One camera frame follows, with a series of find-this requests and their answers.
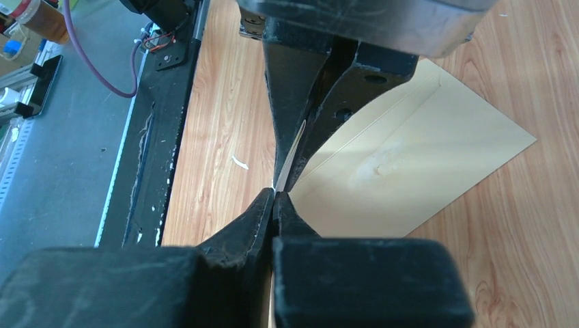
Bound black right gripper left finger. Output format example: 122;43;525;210
1;188;274;327

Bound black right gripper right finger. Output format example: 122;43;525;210
272;192;475;327

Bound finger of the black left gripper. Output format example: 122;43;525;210
283;38;419;191
262;18;333;187

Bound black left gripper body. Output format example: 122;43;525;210
238;0;495;58

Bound lined letter paper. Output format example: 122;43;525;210
274;120;307;192

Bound tan paper envelope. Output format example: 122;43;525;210
290;59;535;238

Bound small white paper scrap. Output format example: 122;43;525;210
231;155;249;170

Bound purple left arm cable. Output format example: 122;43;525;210
62;0;150;99

